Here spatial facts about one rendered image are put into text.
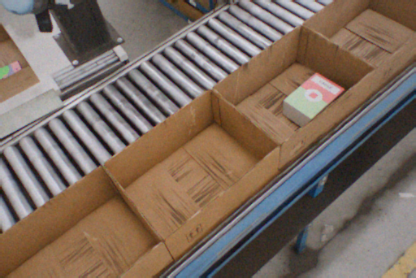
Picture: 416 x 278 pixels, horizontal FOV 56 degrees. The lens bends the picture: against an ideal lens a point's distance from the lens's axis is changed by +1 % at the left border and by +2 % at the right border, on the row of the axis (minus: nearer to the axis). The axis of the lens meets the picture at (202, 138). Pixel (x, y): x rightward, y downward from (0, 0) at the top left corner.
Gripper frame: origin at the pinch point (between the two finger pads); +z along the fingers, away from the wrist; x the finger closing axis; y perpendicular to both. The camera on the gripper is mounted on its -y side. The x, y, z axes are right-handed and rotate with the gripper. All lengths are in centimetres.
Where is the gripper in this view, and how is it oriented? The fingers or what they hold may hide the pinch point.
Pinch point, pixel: (53, 6)
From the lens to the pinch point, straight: 167.4
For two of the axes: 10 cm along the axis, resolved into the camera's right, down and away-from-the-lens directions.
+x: -10.0, -0.2, -0.7
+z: -0.5, -3.2, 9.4
